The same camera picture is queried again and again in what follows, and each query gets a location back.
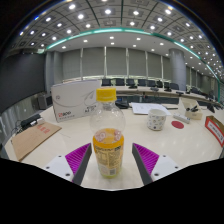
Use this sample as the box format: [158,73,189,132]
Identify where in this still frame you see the row of black office chairs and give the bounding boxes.
[100,77,181,91]

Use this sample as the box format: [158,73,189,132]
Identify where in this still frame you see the black desk microphone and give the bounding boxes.
[206,102,216,114]

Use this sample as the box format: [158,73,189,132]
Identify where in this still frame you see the white printed cardboard box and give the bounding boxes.
[50,79,102,123]

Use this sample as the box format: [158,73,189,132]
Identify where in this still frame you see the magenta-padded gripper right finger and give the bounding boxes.
[131,142,183,186]

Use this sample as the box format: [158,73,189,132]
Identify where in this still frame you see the red-edged open cardboard box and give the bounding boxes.
[204,115,224,148]

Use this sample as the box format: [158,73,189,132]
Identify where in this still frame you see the white patterned cup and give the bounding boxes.
[146,108,168,131]

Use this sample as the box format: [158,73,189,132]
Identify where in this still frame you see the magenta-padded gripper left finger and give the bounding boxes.
[42,142,93,186]

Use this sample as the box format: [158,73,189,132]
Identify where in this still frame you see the white printed paper sheets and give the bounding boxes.
[129,101,172,116]

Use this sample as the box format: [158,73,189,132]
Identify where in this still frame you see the flat round red coaster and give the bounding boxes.
[171,120,185,130]

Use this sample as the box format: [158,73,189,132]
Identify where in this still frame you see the white desk organizer tray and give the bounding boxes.
[181,97,204,121]

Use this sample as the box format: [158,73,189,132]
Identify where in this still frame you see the black flat device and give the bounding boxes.
[20,113,42,130]

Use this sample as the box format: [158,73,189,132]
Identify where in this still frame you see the yellow-capped clear drink bottle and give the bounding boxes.
[89,87,127,179]

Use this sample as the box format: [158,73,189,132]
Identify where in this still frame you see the group of round ceiling lights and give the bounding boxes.
[18,3,221,73]

